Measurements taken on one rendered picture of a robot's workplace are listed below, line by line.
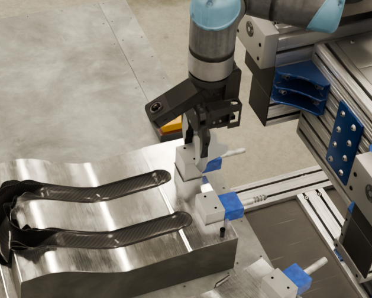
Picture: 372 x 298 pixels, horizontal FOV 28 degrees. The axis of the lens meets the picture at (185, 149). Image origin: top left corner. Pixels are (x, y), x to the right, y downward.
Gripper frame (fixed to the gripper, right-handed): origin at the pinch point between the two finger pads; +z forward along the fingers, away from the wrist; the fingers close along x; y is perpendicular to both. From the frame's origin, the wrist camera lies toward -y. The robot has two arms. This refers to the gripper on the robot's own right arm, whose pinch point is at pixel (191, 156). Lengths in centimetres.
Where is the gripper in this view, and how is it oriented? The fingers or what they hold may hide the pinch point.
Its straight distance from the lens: 136.5
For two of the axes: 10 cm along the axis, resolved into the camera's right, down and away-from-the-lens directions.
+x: -3.5, -6.7, 6.5
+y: 9.3, -2.2, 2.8
